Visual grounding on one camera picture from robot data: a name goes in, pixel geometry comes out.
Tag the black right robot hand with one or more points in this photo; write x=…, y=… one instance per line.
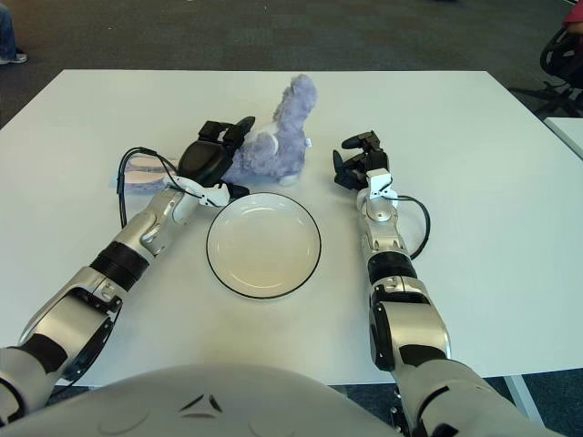
x=357, y=168

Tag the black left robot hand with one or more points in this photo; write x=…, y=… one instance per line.
x=202, y=161

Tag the purple plush bunny doll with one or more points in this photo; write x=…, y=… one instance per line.
x=282, y=150

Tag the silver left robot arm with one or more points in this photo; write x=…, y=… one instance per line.
x=132, y=246

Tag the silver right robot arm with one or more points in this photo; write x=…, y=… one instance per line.
x=410, y=328

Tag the white plate with black rim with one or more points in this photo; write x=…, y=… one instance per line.
x=264, y=246

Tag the white side table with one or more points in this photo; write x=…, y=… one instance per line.
x=569, y=132

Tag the black office chair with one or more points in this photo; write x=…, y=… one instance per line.
x=558, y=54

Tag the seated person in jeans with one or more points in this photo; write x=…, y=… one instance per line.
x=7, y=36

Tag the grey robot torso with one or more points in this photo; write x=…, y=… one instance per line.
x=205, y=409

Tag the person in red shirt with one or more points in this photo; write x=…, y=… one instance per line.
x=575, y=16

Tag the white table leg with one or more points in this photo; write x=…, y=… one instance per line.
x=519, y=393

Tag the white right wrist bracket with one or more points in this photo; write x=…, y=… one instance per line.
x=379, y=182

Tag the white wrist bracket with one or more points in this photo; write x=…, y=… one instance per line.
x=214, y=196
x=379, y=182

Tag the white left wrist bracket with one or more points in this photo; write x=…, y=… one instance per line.
x=214, y=196

